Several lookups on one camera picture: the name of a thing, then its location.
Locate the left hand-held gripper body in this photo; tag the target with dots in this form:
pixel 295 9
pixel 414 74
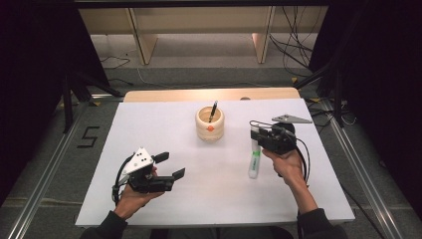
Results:
pixel 137 162

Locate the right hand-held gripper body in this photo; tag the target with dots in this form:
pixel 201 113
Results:
pixel 278 139

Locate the green and white highlighter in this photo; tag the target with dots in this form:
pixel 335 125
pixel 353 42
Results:
pixel 254 166

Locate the black pen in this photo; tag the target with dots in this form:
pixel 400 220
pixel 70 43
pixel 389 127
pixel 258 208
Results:
pixel 213 111

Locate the cream ribbed pen holder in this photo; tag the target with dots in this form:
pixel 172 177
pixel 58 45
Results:
pixel 209 127

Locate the person's right hand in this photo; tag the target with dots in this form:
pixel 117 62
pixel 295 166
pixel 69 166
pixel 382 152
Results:
pixel 287 166

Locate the person's left hand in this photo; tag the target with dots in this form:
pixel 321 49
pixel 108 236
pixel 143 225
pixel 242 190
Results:
pixel 132 202

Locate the white table mat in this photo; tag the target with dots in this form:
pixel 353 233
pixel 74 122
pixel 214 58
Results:
pixel 212 186

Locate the yellow tape piece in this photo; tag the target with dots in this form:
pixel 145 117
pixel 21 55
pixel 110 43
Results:
pixel 95 103
pixel 294 79
pixel 315 99

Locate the light wooden table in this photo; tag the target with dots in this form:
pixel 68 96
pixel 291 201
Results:
pixel 199 94

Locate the black tripod stand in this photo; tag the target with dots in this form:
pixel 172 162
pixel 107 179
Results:
pixel 337 99
pixel 68 106

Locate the light wooden bench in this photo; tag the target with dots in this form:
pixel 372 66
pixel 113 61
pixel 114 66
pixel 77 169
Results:
pixel 199 20

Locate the dark curtain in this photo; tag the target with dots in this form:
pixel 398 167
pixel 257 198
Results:
pixel 384 83
pixel 30 83

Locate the aluminium floor rail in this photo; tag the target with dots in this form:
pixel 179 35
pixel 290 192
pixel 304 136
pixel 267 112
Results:
pixel 361 172
pixel 43 179

